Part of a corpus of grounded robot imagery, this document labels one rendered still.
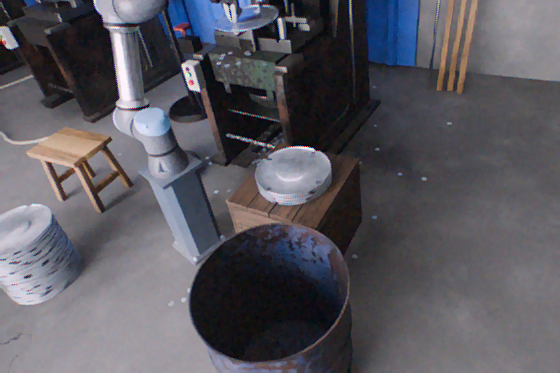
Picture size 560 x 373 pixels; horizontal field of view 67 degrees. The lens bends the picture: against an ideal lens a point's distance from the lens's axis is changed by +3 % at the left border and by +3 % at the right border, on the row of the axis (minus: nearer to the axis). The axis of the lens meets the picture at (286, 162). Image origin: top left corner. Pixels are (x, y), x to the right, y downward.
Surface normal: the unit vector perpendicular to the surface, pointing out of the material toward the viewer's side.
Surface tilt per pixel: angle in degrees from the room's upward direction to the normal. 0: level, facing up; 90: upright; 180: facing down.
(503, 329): 0
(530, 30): 90
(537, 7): 90
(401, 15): 90
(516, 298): 0
